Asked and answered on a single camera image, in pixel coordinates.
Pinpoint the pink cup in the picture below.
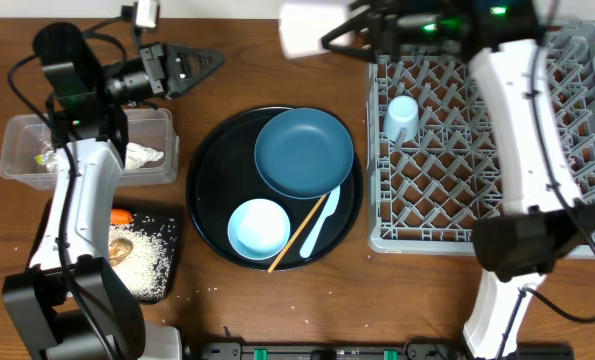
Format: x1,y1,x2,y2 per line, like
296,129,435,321
279,1,350,59

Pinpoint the white tissue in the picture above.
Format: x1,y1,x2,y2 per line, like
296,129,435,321
124,142,165,171

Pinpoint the light blue cup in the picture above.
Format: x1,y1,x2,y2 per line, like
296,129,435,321
383,96,419,142

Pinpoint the yellow snack wrapper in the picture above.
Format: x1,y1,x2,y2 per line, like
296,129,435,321
34,150,58,173

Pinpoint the orange carrot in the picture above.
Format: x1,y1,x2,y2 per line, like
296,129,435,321
110,209,133,225

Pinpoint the dark blue plate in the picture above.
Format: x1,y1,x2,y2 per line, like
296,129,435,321
253,108,354,199

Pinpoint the brown walnut shell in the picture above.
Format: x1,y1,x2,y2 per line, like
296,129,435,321
108,238,133,266

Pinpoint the light blue bowl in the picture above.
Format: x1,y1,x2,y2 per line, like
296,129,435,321
227,198,291,261

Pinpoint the wooden chopstick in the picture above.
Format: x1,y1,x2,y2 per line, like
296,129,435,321
267,194,327,274

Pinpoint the light blue plastic spoon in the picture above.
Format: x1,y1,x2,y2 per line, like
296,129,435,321
299,186,341,259

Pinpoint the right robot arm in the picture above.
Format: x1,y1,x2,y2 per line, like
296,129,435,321
321,0,595,359

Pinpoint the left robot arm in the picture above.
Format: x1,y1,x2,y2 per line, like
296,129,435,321
2,22,224,359

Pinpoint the grey dishwasher rack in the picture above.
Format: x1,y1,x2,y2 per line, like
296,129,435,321
366,21,595,255

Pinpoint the clear plastic bin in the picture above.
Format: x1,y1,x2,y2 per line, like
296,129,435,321
0,108,179,191

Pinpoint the black rectangular tray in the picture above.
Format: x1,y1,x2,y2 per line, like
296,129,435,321
31,199,183,305

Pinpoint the pile of white rice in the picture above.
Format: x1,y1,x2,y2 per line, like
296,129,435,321
107,214,176,301

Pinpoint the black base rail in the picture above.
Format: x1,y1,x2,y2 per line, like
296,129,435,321
184,339,576,360

